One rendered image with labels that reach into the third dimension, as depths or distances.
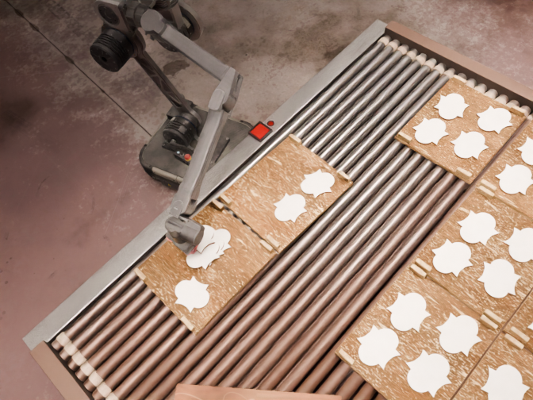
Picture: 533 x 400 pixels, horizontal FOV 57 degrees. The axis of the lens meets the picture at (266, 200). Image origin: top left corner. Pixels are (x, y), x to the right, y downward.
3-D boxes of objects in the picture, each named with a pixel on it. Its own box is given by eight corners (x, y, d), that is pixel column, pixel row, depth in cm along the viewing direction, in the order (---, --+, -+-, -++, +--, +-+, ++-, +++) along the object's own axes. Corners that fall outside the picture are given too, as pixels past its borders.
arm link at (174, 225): (170, 212, 164) (160, 225, 162) (186, 220, 162) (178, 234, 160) (175, 221, 170) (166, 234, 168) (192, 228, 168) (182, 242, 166)
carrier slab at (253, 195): (218, 198, 196) (217, 197, 195) (289, 136, 208) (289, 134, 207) (279, 254, 182) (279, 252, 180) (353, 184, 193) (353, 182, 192)
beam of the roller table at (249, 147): (29, 342, 182) (21, 338, 176) (376, 28, 244) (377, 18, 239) (42, 358, 178) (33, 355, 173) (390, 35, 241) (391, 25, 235)
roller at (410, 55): (78, 373, 172) (71, 371, 168) (409, 53, 231) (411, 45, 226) (86, 383, 170) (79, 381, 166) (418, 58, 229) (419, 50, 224)
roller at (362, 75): (62, 354, 176) (55, 351, 172) (392, 44, 235) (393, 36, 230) (70, 363, 174) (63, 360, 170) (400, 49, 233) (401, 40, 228)
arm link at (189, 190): (224, 96, 169) (212, 86, 159) (239, 101, 168) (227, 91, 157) (180, 212, 171) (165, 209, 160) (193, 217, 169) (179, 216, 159)
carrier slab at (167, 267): (135, 272, 184) (133, 271, 183) (213, 201, 196) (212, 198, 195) (195, 336, 170) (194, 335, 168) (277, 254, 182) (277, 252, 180)
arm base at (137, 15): (142, 17, 184) (131, -10, 174) (159, 23, 182) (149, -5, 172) (128, 32, 181) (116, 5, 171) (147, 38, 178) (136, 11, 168)
